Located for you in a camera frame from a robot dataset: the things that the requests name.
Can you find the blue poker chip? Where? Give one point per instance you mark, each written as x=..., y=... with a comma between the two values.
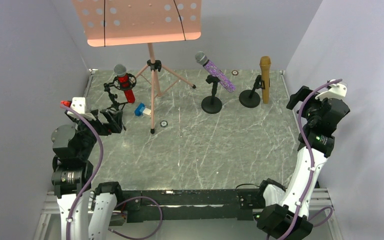
x=163, y=123

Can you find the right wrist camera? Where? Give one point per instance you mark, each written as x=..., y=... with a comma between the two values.
x=334, y=91

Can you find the cream toy block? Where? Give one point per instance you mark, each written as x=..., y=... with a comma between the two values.
x=146, y=111

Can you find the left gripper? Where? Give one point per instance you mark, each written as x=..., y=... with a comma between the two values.
x=105, y=122

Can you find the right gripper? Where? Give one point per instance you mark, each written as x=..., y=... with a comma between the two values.
x=298, y=99

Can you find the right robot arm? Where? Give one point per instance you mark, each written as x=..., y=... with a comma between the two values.
x=285, y=214

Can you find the gold microphone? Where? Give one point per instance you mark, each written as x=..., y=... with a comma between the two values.
x=265, y=65

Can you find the red glitter microphone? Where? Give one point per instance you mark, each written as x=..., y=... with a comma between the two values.
x=124, y=81

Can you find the black tripod shock-mount stand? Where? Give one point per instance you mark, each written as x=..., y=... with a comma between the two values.
x=108, y=86

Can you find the purple glitter microphone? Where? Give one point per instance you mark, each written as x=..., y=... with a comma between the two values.
x=212, y=69

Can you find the blue toy block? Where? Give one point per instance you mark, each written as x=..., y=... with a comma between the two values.
x=140, y=109

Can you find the brown poker chip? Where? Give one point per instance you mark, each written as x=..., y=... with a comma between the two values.
x=235, y=72

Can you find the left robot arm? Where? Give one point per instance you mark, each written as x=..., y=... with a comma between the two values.
x=85, y=212

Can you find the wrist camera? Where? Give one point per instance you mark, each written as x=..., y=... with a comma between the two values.
x=334, y=91
x=81, y=106

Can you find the pink music stand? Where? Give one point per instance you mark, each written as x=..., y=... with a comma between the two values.
x=127, y=22

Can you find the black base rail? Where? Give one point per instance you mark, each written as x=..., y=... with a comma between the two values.
x=197, y=204

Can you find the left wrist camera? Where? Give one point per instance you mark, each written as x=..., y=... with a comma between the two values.
x=81, y=106

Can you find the black round-base mic stand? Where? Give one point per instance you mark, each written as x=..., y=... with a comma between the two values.
x=212, y=104

